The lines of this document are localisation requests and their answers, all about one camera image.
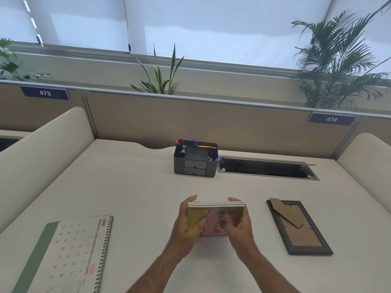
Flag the person's left hand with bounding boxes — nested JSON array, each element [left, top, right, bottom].
[[169, 195, 208, 260]]

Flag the person's right hand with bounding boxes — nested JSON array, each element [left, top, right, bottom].
[[221, 197, 261, 263]]

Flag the person's right forearm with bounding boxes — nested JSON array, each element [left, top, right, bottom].
[[238, 249, 302, 293]]

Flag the person's left forearm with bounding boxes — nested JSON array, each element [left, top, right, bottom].
[[126, 249, 187, 293]]

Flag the dark grey desk organizer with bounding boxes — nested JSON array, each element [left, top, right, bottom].
[[173, 142, 219, 178]]

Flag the beige desk partition panel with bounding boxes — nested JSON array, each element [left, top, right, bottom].
[[0, 79, 87, 132], [83, 90, 361, 160]]

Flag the spiral-bound desk calendar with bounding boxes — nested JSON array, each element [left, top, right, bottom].
[[27, 214, 114, 293]]

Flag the dark blue number label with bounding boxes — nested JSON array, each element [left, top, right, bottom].
[[307, 112, 357, 126], [20, 86, 70, 101]]

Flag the cream rounded side divider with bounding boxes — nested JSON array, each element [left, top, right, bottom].
[[0, 106, 97, 234], [336, 132, 391, 218]]

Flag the snake plant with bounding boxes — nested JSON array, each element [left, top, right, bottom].
[[130, 43, 185, 96]]

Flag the palm plant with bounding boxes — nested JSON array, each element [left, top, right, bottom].
[[287, 0, 391, 111]]

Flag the white roller blind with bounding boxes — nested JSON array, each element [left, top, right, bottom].
[[122, 0, 337, 71], [22, 0, 132, 54]]

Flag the green leafy plant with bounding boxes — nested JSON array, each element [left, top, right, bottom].
[[0, 38, 51, 82]]

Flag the desk cable tray with lid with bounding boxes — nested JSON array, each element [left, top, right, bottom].
[[217, 155, 320, 182]]

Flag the black picture frame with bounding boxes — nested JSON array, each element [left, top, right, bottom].
[[266, 197, 334, 257]]

